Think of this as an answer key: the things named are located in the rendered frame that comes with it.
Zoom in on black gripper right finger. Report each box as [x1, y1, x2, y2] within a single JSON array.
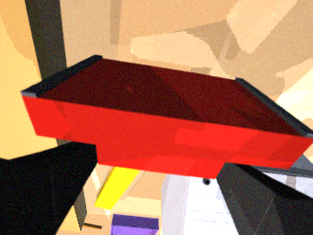
[[216, 162, 313, 235]]

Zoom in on pale yellow panel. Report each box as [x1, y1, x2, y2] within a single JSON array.
[[0, 0, 87, 232]]

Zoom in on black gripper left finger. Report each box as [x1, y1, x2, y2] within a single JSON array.
[[0, 141, 98, 235]]

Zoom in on orange thin rod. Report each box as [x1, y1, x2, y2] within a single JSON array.
[[83, 223, 102, 230]]

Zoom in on yellow flat bar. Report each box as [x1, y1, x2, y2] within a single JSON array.
[[95, 166, 139, 210]]

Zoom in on purple rectangular tray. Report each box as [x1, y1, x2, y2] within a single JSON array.
[[110, 213, 159, 235]]

